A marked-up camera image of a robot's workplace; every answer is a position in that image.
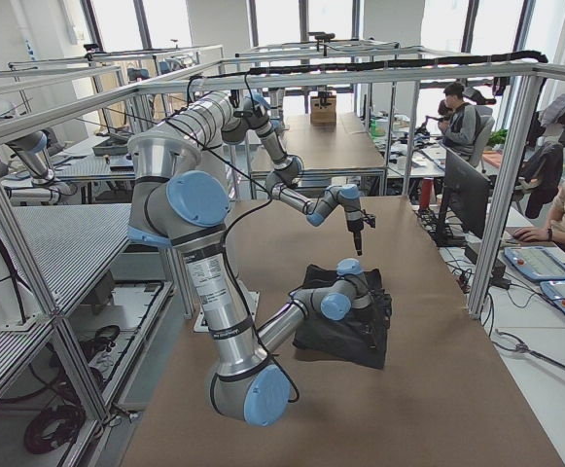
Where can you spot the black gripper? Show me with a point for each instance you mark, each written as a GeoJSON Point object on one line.
{"type": "Point", "coordinates": [355, 227]}
{"type": "Point", "coordinates": [378, 303]}

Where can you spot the black graphic t-shirt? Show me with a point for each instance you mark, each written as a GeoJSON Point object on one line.
{"type": "Point", "coordinates": [340, 339]}

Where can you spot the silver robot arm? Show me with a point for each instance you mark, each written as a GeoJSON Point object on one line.
{"type": "Point", "coordinates": [219, 114]}
{"type": "Point", "coordinates": [343, 312]}

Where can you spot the black computer monitor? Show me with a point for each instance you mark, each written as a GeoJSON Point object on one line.
{"type": "Point", "coordinates": [465, 192]}

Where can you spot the cardboard box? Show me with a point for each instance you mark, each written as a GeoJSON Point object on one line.
{"type": "Point", "coordinates": [323, 110]}

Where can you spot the seated person dark jacket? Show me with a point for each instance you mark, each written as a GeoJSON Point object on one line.
{"type": "Point", "coordinates": [466, 132]}

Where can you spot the blue teach pendant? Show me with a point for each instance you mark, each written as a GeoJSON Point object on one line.
{"type": "Point", "coordinates": [535, 263]}

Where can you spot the striped aluminium frame table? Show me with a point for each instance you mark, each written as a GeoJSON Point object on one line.
{"type": "Point", "coordinates": [72, 246]}

